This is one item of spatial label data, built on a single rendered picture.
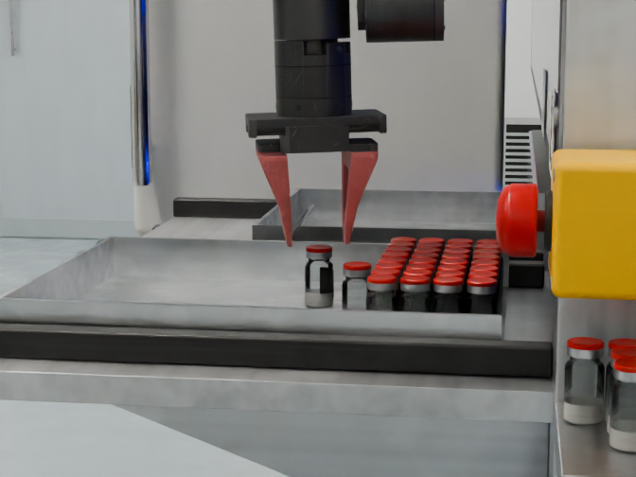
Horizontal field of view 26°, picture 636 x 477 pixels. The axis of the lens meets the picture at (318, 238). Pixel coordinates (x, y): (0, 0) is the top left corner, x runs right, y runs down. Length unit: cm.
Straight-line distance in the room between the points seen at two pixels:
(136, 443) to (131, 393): 274
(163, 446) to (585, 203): 292
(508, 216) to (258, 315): 23
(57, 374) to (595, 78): 38
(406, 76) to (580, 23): 105
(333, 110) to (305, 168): 84
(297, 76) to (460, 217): 51
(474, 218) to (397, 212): 8
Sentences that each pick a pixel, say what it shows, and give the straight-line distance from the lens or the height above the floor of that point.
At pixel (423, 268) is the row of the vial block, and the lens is 97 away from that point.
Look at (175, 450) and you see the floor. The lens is 356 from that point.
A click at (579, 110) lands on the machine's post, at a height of 105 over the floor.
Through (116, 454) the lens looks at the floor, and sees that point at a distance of 354.
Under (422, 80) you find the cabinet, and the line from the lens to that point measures 185.
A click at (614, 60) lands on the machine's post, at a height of 108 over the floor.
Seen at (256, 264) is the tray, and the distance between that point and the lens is 116.
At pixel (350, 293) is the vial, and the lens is 98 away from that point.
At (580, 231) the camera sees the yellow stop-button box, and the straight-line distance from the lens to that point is 72.
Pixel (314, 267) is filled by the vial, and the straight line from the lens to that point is 105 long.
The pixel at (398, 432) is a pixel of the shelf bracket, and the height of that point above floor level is 82.
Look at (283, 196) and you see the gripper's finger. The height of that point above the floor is 97.
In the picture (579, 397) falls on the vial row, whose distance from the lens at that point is 78.
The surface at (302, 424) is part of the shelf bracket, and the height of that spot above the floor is 83.
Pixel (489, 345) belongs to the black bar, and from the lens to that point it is 87.
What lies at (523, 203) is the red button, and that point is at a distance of 74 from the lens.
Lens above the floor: 111
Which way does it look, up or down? 10 degrees down
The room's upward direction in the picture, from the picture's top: straight up
